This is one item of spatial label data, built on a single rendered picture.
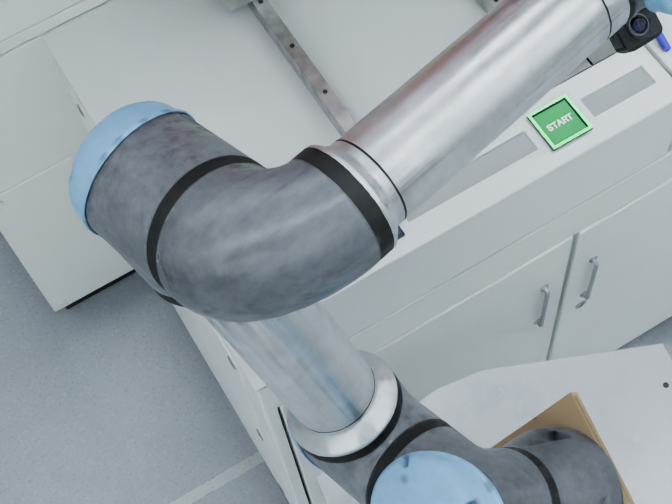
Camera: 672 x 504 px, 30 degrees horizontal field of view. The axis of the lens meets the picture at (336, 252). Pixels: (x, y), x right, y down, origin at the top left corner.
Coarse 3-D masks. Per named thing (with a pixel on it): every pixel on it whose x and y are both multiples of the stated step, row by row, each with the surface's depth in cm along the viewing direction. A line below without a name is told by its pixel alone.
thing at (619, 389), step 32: (608, 352) 150; (640, 352) 150; (448, 384) 150; (480, 384) 150; (512, 384) 149; (544, 384) 149; (576, 384) 149; (608, 384) 148; (640, 384) 148; (448, 416) 148; (480, 416) 148; (512, 416) 148; (608, 416) 147; (640, 416) 146; (608, 448) 145; (640, 448) 145; (320, 480) 146; (640, 480) 143
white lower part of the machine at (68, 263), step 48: (48, 48) 180; (0, 96) 182; (48, 96) 188; (0, 144) 191; (48, 144) 197; (0, 192) 201; (48, 192) 207; (48, 240) 219; (96, 240) 227; (48, 288) 231; (96, 288) 240
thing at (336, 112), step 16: (256, 0) 173; (256, 16) 175; (272, 16) 172; (272, 32) 171; (288, 32) 170; (288, 48) 169; (304, 64) 168; (304, 80) 169; (320, 80) 167; (320, 96) 165; (336, 96) 165; (336, 112) 164; (336, 128) 166
